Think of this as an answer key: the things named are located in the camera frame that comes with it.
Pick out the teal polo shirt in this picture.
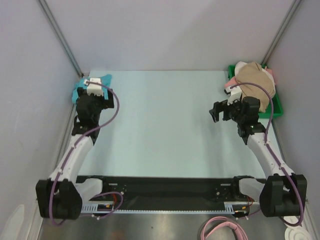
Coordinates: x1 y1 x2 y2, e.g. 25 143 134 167
71 74 112 104

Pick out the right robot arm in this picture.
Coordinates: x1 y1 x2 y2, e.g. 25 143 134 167
209 97 307 217

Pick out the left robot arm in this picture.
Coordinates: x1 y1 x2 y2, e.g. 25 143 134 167
35 83 119 221

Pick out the pink shirt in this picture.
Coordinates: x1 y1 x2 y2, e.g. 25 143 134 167
224 66 276 88

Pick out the beige shirt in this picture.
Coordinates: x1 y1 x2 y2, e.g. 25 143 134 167
235 62 276 113

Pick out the green plastic bin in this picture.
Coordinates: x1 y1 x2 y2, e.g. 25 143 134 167
227 64 284 119

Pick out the white shirt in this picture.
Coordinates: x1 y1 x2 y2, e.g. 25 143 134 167
234 61 276 85

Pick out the white round plastic part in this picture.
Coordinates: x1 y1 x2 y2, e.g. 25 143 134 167
284 224 312 240

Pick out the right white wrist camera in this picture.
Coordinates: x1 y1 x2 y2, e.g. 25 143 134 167
224 85 243 106

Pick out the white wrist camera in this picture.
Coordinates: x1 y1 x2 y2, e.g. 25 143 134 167
83 77 104 97
224 85 243 106

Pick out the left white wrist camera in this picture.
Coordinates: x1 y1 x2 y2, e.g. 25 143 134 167
83 77 104 97

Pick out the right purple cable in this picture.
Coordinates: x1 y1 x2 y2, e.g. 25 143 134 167
229 82 306 227

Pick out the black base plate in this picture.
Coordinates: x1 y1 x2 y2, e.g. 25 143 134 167
76 175 260 211

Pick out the white slotted cable duct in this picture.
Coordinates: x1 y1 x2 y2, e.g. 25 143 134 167
80 202 249 215

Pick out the left aluminium frame post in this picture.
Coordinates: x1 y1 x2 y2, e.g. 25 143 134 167
36 0 84 78

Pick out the aluminium frame post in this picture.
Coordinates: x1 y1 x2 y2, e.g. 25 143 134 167
36 0 84 78
261 0 304 65

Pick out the pink coiled cable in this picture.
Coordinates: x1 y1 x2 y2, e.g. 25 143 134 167
198 216 249 240

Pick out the right aluminium frame post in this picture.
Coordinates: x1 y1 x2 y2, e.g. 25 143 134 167
261 0 304 65

